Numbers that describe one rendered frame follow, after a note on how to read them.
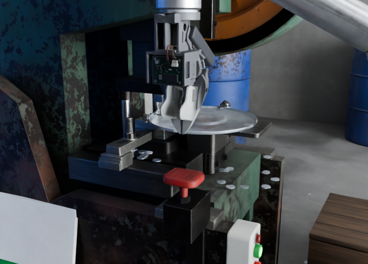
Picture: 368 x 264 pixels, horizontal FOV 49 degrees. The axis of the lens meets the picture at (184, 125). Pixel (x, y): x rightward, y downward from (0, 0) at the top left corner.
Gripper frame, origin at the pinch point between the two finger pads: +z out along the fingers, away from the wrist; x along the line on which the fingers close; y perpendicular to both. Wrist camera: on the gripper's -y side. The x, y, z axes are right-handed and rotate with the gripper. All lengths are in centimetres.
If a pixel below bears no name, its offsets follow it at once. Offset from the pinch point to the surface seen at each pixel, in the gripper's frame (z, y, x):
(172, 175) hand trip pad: 9.4, 1.6, -1.7
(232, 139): 18, -52, -8
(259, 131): 7.4, -28.7, 6.5
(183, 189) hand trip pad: 12.1, 0.7, 0.3
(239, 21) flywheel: -18, -66, -12
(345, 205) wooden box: 50, -91, 25
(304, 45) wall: 8, -363, -40
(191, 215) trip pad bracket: 16.0, 2.8, 3.0
